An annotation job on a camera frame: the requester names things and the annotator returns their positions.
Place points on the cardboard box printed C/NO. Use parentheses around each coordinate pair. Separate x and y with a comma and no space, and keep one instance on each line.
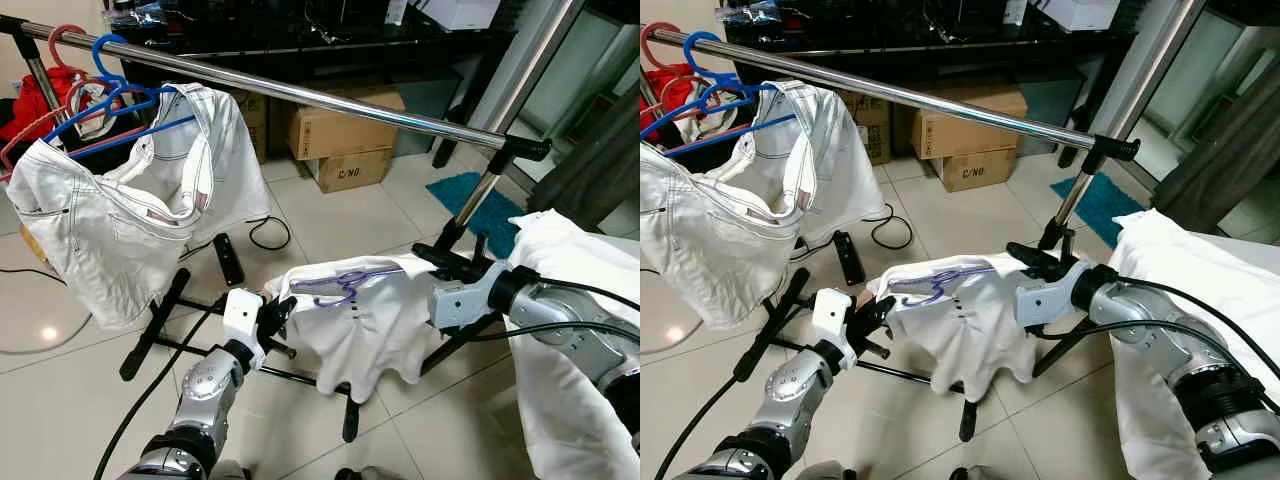
(350,172)
(977,172)

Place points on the teal floor mat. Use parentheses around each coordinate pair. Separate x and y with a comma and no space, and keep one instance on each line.
(475,205)
(1095,205)

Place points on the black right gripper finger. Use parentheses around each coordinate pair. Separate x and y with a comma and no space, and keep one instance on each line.
(1033,257)
(442,260)

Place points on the large plain cardboard box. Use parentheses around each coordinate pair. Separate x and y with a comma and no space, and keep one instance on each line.
(345,125)
(970,125)

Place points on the grey robot left foot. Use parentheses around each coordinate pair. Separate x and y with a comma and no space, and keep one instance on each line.
(820,471)
(228,471)

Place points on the red garment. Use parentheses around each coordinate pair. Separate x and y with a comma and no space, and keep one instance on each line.
(35,105)
(662,100)

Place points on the black desk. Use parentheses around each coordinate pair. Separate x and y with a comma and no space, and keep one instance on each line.
(300,50)
(900,50)

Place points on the dark grey curtain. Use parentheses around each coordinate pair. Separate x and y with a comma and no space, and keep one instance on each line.
(595,160)
(1220,150)

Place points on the purple plastic hanger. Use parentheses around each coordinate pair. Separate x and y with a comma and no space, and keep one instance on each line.
(340,290)
(935,288)

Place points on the glass sliding door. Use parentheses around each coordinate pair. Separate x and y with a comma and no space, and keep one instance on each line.
(600,60)
(1200,70)

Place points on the white denim shorts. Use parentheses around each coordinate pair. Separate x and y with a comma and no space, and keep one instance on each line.
(720,240)
(100,240)

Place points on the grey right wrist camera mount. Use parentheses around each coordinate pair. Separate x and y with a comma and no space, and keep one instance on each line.
(465,300)
(1050,300)

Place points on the white cotton shirt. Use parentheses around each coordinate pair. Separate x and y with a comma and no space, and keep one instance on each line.
(1150,420)
(570,420)

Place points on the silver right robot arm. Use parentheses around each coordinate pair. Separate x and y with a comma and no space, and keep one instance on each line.
(570,320)
(1160,325)

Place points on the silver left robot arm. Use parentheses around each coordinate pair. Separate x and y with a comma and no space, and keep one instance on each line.
(795,395)
(205,395)

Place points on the blue plastic hanger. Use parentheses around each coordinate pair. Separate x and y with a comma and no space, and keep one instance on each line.
(140,134)
(740,131)

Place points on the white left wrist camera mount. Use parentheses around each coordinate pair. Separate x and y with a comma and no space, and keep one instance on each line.
(243,315)
(833,315)

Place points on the red plastic hanger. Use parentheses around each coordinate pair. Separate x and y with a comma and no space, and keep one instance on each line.
(646,45)
(53,45)

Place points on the clear plastic bag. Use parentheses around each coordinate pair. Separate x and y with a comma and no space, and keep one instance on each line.
(135,18)
(752,14)

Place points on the white carton box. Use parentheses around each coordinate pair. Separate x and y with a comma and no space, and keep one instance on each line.
(1078,12)
(455,12)

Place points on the small labelled cardboard box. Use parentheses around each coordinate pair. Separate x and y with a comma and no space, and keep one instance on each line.
(872,130)
(250,130)

